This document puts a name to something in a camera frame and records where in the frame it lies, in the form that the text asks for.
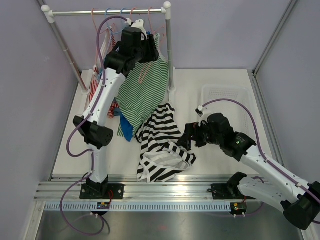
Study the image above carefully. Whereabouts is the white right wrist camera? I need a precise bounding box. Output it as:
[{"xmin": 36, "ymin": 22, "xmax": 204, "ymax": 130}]
[{"xmin": 195, "ymin": 105, "xmax": 212, "ymax": 123}]

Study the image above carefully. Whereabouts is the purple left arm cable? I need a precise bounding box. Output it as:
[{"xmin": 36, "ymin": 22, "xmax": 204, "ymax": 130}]
[{"xmin": 59, "ymin": 15, "xmax": 133, "ymax": 236}]

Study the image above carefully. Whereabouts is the bright blue tank top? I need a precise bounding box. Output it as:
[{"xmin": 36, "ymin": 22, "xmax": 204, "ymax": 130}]
[{"xmin": 118, "ymin": 30, "xmax": 153, "ymax": 143}]

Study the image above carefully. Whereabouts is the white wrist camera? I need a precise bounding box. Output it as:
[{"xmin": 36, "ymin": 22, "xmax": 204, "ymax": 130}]
[
  {"xmin": 125, "ymin": 18, "xmax": 148, "ymax": 41},
  {"xmin": 195, "ymin": 105, "xmax": 212, "ymax": 123}
]

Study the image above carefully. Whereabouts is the red white striped tank top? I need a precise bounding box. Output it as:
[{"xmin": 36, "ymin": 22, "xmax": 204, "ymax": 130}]
[{"xmin": 87, "ymin": 23, "xmax": 121, "ymax": 119}]

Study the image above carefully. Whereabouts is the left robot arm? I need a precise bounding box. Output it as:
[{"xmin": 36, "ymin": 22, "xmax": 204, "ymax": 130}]
[{"xmin": 73, "ymin": 25, "xmax": 159, "ymax": 200}]

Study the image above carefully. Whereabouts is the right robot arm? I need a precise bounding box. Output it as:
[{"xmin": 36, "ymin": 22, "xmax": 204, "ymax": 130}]
[{"xmin": 177, "ymin": 113, "xmax": 320, "ymax": 230}]

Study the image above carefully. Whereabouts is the green white striped tank top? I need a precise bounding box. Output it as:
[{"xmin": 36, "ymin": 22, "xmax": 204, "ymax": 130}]
[{"xmin": 115, "ymin": 34, "xmax": 169, "ymax": 142}]

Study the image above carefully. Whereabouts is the white slotted cable duct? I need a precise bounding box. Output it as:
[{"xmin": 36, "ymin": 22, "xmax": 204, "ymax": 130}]
[{"xmin": 44, "ymin": 201, "xmax": 231, "ymax": 212}]

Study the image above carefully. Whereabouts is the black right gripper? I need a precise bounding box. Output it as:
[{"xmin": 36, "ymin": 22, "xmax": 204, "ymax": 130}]
[{"xmin": 177, "ymin": 119, "xmax": 223, "ymax": 149}]

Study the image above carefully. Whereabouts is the white and chrome clothes rack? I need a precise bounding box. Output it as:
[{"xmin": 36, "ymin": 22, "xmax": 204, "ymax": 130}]
[{"xmin": 37, "ymin": 0, "xmax": 175, "ymax": 95}]

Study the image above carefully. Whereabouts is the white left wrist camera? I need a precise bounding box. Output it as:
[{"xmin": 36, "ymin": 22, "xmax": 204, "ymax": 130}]
[{"xmin": 125, "ymin": 18, "xmax": 148, "ymax": 41}]

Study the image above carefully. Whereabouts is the black white striped tank top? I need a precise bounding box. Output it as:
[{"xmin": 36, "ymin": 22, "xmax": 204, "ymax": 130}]
[{"xmin": 135, "ymin": 102, "xmax": 197, "ymax": 184}]

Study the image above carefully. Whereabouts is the white plastic basket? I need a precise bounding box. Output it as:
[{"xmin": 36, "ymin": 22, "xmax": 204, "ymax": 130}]
[{"xmin": 200, "ymin": 84, "xmax": 256, "ymax": 140}]

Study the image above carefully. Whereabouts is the aluminium mounting rail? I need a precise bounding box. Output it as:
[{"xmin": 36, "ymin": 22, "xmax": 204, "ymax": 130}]
[{"xmin": 34, "ymin": 174, "xmax": 301, "ymax": 201}]

